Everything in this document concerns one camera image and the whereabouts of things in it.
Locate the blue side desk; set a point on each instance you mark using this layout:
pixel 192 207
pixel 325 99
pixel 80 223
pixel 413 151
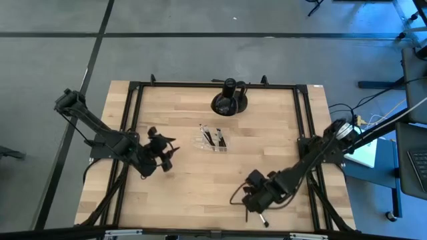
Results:
pixel 383 173

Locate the silver bracket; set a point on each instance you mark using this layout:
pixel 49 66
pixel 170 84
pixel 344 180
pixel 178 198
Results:
pixel 123 233
pixel 308 236

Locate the large black silver makeup brush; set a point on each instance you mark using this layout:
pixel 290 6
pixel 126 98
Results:
pixel 264 220

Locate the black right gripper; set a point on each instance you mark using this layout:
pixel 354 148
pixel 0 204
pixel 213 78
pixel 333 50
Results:
pixel 267 193

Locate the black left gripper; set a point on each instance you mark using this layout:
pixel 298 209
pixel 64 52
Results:
pixel 158 148

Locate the black gantry bar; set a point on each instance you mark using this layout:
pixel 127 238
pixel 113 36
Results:
pixel 200 234

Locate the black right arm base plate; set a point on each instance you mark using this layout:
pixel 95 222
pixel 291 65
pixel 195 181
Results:
pixel 305 146

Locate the black diagonal beam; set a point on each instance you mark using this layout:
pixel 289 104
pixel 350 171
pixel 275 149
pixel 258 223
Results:
pixel 393 121

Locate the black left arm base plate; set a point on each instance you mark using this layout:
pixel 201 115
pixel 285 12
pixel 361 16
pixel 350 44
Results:
pixel 96 153

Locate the thin black makeup brush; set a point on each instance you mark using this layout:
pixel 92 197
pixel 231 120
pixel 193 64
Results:
pixel 211 138
pixel 207 136
pixel 223 142
pixel 219 140
pixel 204 134

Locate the black keyboard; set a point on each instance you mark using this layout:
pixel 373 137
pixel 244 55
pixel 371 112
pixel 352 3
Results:
pixel 419 166

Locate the light metal frame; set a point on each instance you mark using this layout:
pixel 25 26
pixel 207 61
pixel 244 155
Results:
pixel 412 30

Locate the black fan makeup brush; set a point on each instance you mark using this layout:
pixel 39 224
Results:
pixel 246 216

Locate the dark grey desk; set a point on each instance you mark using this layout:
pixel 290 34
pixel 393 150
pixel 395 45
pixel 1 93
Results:
pixel 405 160

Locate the blue floor bar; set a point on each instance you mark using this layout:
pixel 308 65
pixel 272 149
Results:
pixel 377 84

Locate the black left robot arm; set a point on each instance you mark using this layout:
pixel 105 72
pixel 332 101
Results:
pixel 110 140

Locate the grey panel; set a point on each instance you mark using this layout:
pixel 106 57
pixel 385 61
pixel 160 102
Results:
pixel 417 83

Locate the white flat box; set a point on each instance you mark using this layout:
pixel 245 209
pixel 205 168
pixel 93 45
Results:
pixel 363 155

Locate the black aluminium table frame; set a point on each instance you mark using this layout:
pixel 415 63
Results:
pixel 187 85

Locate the dark furniture foot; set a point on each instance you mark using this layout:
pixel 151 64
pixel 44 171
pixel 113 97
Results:
pixel 10 153

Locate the clear acrylic brush organizer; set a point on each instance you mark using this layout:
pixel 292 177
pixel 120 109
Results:
pixel 199 147

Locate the black chair leg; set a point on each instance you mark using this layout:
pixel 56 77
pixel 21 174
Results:
pixel 315 9

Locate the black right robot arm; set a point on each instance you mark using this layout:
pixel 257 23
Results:
pixel 307 163

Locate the black caster wheel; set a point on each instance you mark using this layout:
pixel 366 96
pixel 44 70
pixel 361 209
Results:
pixel 391 216

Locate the black frame clamp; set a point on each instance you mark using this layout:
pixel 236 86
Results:
pixel 264 80
pixel 153 80

